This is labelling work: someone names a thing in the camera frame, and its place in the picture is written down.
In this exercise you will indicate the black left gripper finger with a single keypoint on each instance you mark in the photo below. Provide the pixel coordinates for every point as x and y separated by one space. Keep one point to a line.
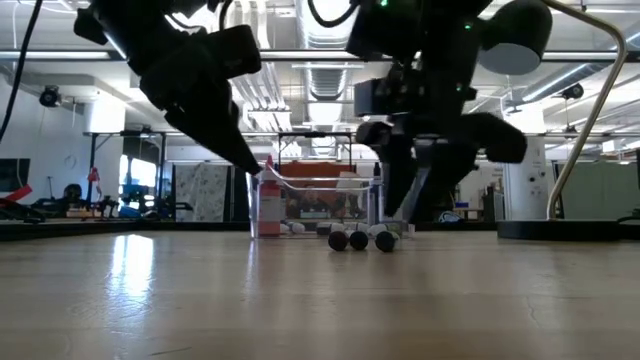
215 125

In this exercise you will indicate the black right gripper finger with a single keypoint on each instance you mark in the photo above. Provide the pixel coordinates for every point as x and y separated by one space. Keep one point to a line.
402 160
495 140

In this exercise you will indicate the large dark colouring bottle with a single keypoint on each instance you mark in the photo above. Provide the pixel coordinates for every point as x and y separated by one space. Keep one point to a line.
377 192

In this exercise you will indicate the large pink-tipped colouring bottle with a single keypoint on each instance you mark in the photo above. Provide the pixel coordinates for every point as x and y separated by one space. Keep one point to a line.
270 205

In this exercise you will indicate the small food colouring bottle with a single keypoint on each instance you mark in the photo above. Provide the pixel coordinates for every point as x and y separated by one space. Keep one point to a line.
385 242
338 241
297 228

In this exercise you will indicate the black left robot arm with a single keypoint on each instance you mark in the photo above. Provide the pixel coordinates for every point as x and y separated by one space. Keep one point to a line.
125 25

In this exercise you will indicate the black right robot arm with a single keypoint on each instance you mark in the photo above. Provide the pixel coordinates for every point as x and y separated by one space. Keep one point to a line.
410 25

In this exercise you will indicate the white round column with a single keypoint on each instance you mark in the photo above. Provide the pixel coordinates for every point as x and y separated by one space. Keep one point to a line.
530 190

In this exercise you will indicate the grey patterned partition panel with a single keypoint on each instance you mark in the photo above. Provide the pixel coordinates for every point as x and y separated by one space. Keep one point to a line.
200 192

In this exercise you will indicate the small white colouring bottle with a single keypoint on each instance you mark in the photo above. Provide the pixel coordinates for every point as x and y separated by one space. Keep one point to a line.
379 229

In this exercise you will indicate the white and blue helmet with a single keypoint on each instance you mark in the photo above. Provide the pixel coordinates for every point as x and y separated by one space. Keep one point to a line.
450 217

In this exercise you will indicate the orange cabinet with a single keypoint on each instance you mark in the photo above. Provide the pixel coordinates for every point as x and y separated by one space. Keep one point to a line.
315 172

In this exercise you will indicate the black ceiling fixture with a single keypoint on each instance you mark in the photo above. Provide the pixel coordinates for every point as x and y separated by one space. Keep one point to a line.
572 91
50 96

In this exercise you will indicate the small dark-based colouring bottle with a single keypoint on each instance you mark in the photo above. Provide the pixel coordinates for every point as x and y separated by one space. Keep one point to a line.
358 241

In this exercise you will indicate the clear plastic bin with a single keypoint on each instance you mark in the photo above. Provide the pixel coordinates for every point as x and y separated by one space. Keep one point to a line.
310 210

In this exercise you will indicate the black brass-necked desk lamp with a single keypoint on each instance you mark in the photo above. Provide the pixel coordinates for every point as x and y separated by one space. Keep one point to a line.
555 230

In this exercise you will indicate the red strip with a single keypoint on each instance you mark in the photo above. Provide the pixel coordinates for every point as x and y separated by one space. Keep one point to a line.
17 192

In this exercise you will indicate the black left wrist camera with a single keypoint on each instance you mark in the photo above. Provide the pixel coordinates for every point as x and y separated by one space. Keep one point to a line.
232 50

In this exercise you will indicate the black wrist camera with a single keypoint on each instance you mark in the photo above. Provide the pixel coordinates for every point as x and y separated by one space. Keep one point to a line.
377 97
232 50

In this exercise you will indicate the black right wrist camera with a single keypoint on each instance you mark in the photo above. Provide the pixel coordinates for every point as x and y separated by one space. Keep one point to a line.
377 97

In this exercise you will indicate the black background rig frame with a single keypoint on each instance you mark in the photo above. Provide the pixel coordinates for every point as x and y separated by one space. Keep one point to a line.
315 134

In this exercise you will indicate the silver ceiling air duct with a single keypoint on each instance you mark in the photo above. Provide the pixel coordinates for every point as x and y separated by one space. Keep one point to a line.
327 85

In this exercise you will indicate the overhead frame bar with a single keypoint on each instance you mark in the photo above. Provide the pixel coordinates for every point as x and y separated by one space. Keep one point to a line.
300 55

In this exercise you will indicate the grey-green partition wall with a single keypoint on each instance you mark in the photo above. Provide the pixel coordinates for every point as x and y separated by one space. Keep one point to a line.
600 190

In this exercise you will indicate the black aluminium table frame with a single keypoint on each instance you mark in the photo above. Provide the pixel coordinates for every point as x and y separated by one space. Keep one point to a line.
75 231

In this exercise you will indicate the dark wall monitor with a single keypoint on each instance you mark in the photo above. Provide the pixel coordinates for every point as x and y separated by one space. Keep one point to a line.
15 175

